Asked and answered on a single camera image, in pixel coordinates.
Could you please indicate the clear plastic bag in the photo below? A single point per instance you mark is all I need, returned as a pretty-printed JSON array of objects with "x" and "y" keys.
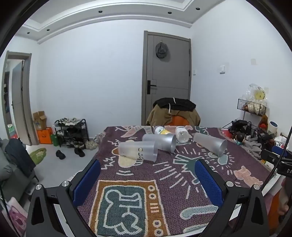
[{"x": 256, "y": 93}]

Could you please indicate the frosted plastic cup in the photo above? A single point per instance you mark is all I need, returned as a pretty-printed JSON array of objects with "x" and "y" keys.
[
  {"x": 159, "y": 141},
  {"x": 209, "y": 143}
]

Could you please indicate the beige slippers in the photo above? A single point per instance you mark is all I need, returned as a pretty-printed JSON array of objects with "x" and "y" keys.
[{"x": 91, "y": 145}]

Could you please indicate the black shoe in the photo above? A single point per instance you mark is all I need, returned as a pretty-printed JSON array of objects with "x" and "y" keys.
[
  {"x": 79, "y": 152},
  {"x": 60, "y": 154}
]

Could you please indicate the grey cap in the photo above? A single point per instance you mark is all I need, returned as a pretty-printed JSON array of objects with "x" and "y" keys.
[{"x": 162, "y": 51}]

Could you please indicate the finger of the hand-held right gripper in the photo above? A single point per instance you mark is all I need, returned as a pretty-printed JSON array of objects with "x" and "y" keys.
[{"x": 271, "y": 155}]

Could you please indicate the grey open door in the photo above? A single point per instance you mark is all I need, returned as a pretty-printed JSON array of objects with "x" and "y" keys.
[{"x": 19, "y": 100}]

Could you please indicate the green bag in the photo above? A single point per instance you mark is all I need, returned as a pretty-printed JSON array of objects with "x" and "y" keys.
[{"x": 54, "y": 139}]

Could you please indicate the black garment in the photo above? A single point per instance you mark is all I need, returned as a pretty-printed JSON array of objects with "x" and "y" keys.
[{"x": 175, "y": 103}]

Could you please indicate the grey cloth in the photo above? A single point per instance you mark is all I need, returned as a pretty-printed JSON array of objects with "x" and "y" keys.
[{"x": 252, "y": 147}]

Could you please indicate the white bottle with yellow label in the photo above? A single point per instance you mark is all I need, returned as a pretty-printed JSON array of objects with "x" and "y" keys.
[{"x": 162, "y": 130}]

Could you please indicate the frosted cup with small print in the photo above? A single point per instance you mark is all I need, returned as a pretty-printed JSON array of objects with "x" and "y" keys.
[{"x": 136, "y": 150}]

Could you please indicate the grey sofa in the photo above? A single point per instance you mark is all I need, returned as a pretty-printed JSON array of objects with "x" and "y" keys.
[{"x": 12, "y": 173}]

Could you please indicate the dark jacket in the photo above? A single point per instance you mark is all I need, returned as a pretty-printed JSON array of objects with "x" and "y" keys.
[{"x": 20, "y": 156}]

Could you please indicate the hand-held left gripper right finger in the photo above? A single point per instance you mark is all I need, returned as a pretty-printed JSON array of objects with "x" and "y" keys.
[{"x": 208, "y": 182}]

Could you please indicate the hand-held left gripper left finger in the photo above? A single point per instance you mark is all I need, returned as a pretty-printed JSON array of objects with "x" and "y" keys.
[{"x": 87, "y": 182}]

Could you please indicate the pink bag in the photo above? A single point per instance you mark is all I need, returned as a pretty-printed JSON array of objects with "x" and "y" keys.
[{"x": 16, "y": 216}]

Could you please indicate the orange bag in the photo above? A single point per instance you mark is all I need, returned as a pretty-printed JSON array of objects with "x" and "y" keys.
[{"x": 44, "y": 136}]

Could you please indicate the white light switch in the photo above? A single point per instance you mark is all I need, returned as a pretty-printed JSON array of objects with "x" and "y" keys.
[{"x": 222, "y": 68}]

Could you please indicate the clear plastic bottle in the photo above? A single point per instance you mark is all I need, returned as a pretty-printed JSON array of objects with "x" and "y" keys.
[{"x": 182, "y": 134}]

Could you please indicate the cardboard box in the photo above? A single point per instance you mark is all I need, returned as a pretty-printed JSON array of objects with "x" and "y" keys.
[{"x": 39, "y": 119}]

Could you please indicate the orange chair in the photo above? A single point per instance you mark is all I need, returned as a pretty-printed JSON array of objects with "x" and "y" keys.
[{"x": 180, "y": 120}]

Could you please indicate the black shoe rack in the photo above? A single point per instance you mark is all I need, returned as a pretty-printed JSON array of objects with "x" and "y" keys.
[{"x": 70, "y": 132}]

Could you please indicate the green slipper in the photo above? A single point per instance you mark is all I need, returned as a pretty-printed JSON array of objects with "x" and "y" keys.
[{"x": 37, "y": 155}]

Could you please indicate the white tape roll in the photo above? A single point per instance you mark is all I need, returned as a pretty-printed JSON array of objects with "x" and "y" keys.
[{"x": 273, "y": 126}]

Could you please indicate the printed blanket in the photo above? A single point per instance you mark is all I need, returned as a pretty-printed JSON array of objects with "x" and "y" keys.
[{"x": 146, "y": 182}]

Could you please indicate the person's right forearm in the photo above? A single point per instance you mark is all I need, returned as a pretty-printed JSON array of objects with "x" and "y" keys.
[{"x": 284, "y": 196}]

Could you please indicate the brown jacket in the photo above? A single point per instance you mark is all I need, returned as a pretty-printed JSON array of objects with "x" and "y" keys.
[{"x": 159, "y": 115}]

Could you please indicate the brown stuffed toy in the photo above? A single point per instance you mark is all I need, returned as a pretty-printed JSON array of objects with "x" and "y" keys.
[{"x": 264, "y": 120}]

